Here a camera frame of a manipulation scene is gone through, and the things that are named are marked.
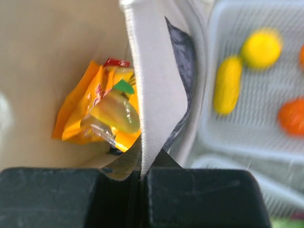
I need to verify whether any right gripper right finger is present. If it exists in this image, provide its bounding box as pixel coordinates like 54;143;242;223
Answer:
143;166;273;228

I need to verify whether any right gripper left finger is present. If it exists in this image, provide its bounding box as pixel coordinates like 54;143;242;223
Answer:
0;167;140;228

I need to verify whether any orange gummy snack bag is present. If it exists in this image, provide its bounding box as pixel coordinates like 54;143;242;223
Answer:
52;61;141;152

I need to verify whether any beige canvas tote bag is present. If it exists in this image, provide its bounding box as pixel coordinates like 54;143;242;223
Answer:
0;0;214;171

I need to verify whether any red candy bag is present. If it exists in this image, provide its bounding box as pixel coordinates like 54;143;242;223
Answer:
103;58;130;67

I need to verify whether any back white perforated basket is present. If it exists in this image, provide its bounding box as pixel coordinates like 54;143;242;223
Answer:
198;0;304;162

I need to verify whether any white perforated basket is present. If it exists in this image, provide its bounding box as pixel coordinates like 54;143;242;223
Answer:
198;0;304;162
190;155;304;217

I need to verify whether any front white perforated basket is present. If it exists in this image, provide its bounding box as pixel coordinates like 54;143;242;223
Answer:
190;155;304;217

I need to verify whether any yellow mango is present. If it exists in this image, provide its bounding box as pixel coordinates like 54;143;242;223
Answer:
213;55;242;115

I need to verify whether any orange fruit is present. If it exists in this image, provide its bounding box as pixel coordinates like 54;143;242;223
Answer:
277;97;304;137

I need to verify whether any yellow lemon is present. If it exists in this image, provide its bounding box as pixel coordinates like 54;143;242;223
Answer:
240;28;283;70

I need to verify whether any red tomato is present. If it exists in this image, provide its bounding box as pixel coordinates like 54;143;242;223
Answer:
299;45;304;69

